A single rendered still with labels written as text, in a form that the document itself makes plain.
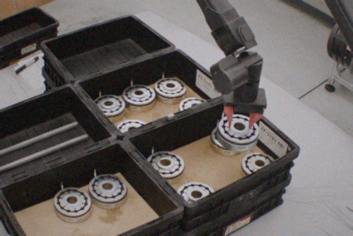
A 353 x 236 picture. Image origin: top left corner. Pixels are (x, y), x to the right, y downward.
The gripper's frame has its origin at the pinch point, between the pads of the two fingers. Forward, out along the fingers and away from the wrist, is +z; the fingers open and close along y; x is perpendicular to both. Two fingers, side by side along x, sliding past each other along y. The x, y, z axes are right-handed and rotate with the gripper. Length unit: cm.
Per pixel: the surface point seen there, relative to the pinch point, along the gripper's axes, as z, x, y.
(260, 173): 12.0, -4.3, 7.0
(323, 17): 110, 276, 111
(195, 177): 22.3, 3.0, -8.7
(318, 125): 37, 45, 39
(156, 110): 23.3, 31.2, -20.6
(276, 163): 12.1, -0.3, 12.0
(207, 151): 22.7, 13.9, -5.1
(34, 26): 62, 145, -95
